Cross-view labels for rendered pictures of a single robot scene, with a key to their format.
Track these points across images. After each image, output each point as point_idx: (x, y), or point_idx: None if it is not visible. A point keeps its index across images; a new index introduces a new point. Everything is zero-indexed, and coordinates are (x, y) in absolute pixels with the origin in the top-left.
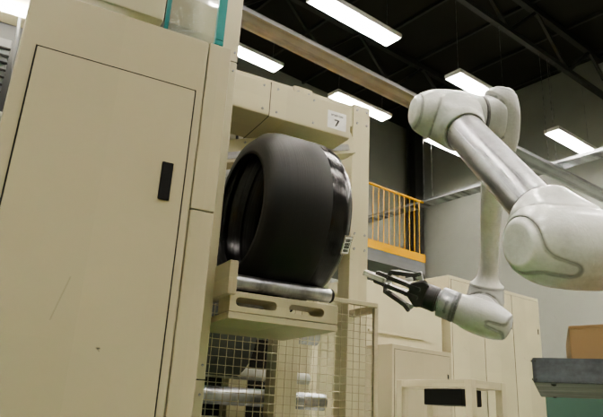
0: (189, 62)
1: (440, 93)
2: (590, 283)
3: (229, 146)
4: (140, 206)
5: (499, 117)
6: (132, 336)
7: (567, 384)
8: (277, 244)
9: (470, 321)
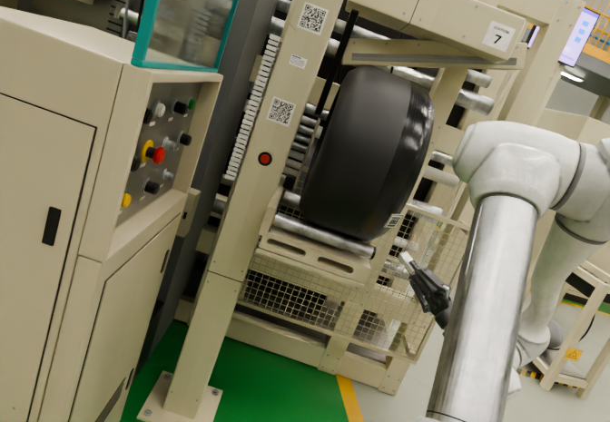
0: (93, 90)
1: (496, 141)
2: None
3: (367, 46)
4: (25, 247)
5: (589, 196)
6: (14, 351)
7: None
8: (315, 204)
9: None
